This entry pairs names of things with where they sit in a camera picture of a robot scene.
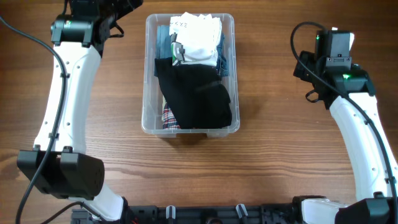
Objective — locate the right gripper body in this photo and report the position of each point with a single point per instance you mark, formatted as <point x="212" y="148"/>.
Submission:
<point x="307" y="58"/>

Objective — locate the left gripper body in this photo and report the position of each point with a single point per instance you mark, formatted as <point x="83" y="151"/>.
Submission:
<point x="117" y="9"/>

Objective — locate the blue jeans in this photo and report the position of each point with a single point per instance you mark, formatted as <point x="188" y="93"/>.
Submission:
<point x="163" y="50"/>

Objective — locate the white printed t-shirt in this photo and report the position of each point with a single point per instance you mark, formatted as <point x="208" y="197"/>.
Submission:
<point x="194" y="39"/>

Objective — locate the black garment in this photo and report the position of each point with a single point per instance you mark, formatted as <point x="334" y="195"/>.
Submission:
<point x="195" y="94"/>

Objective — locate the plaid shirt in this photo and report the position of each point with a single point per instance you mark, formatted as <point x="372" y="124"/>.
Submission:
<point x="168" y="119"/>

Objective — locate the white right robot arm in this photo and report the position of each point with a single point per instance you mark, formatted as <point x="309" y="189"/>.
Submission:
<point x="348" y="93"/>

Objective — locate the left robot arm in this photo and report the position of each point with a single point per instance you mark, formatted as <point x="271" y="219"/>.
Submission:
<point x="58" y="164"/>

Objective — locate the clear plastic storage bin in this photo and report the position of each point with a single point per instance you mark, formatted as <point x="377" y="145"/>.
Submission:
<point x="152" y="100"/>

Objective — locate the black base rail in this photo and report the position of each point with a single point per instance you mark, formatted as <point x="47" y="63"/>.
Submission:
<point x="261" y="214"/>

